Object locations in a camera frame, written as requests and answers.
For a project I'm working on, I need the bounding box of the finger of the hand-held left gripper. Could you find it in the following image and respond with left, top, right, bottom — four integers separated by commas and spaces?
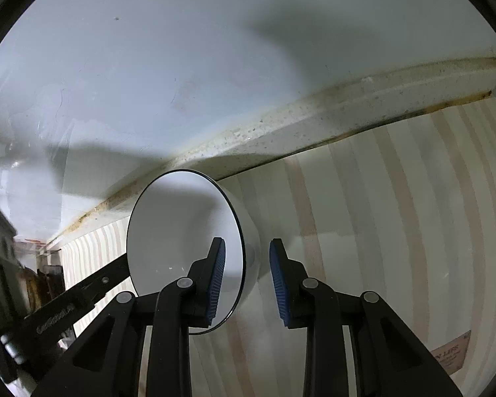
66, 255, 131, 300

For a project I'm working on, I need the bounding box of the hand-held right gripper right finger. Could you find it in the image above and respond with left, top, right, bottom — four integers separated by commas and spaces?
269, 238, 464, 397

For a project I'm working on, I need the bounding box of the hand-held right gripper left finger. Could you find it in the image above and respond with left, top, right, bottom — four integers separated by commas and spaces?
33, 237, 226, 397

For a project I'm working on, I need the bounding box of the white bowl dark rim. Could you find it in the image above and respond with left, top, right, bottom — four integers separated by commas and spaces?
126, 169, 262, 335

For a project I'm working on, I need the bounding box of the striped cat print towel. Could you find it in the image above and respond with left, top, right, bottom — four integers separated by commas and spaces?
60, 99, 496, 397

